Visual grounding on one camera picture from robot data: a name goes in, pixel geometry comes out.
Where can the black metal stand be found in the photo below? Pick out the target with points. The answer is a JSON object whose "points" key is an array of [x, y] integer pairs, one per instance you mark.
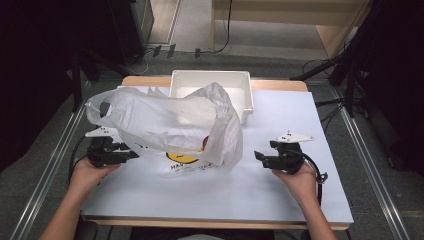
{"points": [[76, 83]]}

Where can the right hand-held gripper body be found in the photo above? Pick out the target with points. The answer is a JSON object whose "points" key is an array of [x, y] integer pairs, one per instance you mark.
{"points": [[288, 160]]}

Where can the translucent white plastic bag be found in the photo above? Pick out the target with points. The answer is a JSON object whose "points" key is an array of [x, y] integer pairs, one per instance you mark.
{"points": [[156, 116]]}

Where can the light wooden shelf unit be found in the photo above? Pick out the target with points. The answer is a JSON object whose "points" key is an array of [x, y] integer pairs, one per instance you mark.
{"points": [[286, 11]]}

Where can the dark cabinet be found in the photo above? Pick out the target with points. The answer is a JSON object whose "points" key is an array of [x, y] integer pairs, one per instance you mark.
{"points": [[133, 26]]}

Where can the black power plug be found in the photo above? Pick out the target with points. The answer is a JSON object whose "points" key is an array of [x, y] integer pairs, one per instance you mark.
{"points": [[171, 50], [197, 52], [156, 50]]}

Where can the black tripod stand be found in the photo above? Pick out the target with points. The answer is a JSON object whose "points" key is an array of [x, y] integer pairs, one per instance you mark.
{"points": [[350, 66]]}

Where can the wooden table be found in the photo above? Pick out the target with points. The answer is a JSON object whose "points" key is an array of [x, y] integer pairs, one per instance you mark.
{"points": [[280, 85]]}

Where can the person's left hand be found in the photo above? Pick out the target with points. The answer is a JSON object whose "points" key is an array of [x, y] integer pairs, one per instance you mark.
{"points": [[87, 176]]}

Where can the white plastic bin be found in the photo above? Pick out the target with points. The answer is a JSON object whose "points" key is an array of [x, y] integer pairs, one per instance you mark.
{"points": [[206, 82]]}

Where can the metal floor rail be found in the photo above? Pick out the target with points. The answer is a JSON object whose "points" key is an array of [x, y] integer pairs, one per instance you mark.
{"points": [[50, 170], [370, 166]]}

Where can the person's right hand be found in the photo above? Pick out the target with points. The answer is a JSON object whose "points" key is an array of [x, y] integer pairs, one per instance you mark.
{"points": [[303, 185]]}

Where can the white table mat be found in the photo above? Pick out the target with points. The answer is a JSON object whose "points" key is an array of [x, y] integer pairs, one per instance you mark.
{"points": [[266, 200]]}

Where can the person's dark clothing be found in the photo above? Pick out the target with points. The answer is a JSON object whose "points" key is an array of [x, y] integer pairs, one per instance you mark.
{"points": [[200, 234]]}

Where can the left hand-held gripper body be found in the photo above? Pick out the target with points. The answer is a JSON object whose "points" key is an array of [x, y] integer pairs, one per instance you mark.
{"points": [[101, 155]]}

